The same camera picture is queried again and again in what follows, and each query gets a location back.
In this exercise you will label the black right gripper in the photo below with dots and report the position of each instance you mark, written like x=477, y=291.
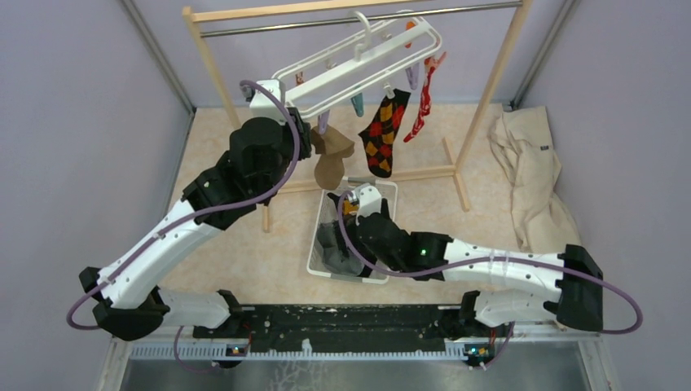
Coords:
x=350, y=232

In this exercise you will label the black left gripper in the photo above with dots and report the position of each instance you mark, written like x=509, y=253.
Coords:
x=304, y=130

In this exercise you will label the grey sock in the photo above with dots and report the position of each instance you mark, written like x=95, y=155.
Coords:
x=336, y=257

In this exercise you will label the argyle red yellow sock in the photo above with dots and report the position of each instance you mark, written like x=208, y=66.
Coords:
x=379, y=136

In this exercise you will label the red white patterned sock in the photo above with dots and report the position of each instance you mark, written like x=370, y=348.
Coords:
x=431, y=66

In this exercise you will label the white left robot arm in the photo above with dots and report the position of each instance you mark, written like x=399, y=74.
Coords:
x=130, y=304

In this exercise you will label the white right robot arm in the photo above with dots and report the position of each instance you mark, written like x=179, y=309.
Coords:
x=566, y=287

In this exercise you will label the purple plastic clothespin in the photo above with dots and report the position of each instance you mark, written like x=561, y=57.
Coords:
x=323, y=119

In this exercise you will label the tan brown sock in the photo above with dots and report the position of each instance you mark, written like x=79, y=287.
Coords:
x=332, y=147

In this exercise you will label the white plastic basket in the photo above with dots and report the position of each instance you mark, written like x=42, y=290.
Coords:
x=328, y=213

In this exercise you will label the beige cloth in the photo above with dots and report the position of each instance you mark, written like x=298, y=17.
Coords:
x=521, y=142

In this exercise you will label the metal hanging rod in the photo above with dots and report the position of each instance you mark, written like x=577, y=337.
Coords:
x=309, y=7

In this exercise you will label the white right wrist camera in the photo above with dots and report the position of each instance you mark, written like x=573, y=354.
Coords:
x=367, y=199

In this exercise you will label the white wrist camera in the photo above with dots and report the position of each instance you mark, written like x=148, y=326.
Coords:
x=367, y=199
x=259, y=94

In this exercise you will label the white clip hanger frame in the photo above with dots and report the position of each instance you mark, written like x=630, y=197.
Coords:
x=370, y=58

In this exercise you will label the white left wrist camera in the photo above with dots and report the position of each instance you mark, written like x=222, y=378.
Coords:
x=259, y=94

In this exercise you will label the wooden rack frame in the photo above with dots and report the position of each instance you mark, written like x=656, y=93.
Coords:
x=353, y=117

